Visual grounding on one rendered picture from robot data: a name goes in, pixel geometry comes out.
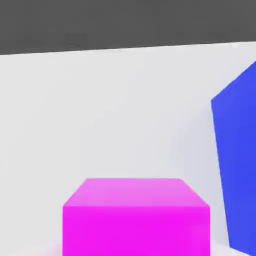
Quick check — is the small magenta cube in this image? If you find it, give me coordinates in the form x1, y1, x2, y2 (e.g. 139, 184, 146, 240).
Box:
62, 177, 211, 256

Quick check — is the large blue box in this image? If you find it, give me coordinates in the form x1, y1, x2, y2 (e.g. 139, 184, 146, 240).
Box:
210, 61, 256, 256

